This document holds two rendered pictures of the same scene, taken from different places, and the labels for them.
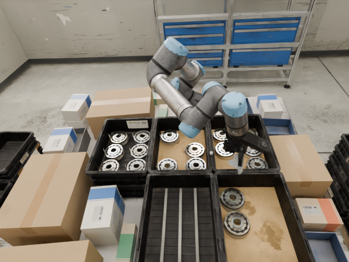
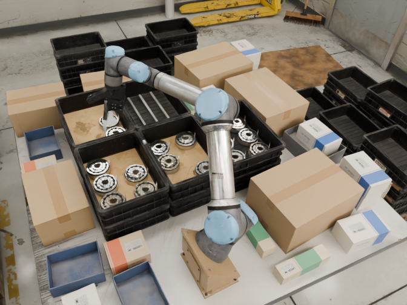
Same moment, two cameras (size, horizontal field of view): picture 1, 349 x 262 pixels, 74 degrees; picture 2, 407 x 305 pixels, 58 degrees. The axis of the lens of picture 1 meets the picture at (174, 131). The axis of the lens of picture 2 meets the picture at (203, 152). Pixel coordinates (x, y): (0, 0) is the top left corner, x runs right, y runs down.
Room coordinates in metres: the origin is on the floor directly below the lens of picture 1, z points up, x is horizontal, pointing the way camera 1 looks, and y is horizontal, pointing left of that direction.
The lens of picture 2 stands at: (1.87, -0.66, 2.11)
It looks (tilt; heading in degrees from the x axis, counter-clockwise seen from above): 45 degrees down; 144
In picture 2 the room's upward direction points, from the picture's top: 4 degrees clockwise
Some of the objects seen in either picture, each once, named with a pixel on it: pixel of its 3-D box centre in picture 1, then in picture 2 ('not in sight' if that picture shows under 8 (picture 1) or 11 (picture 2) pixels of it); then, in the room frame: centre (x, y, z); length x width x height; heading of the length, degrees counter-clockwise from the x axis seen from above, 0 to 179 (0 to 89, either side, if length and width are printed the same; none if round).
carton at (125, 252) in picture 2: not in sight; (127, 253); (1.09, -0.44, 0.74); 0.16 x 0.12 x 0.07; 82
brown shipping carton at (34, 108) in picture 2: not in sight; (40, 108); (0.04, -0.47, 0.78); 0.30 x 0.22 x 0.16; 80
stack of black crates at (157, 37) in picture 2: not in sight; (171, 50); (-0.79, 0.85, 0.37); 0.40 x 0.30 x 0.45; 82
